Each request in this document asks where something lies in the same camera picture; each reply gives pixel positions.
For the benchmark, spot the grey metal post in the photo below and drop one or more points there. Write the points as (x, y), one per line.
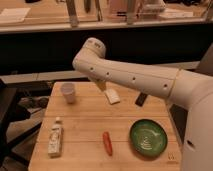
(130, 11)
(72, 13)

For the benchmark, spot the white folded sponge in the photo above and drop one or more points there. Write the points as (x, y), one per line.
(112, 96)

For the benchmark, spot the white paper sheet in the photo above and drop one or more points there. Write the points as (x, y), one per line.
(13, 15)

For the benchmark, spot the green ceramic bowl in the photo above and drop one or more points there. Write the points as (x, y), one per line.
(148, 138)

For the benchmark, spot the white squeeze bottle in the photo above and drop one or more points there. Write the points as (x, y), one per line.
(55, 138)

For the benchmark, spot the grey metal post right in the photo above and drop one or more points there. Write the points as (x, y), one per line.
(130, 11)

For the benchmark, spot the yellowish translucent gripper finger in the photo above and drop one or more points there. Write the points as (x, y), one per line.
(101, 85)

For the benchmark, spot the black rectangular phone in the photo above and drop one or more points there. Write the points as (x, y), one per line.
(141, 99)

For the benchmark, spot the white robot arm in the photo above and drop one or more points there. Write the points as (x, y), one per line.
(189, 90)

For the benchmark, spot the black chair frame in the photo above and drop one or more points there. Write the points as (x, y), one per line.
(11, 111)

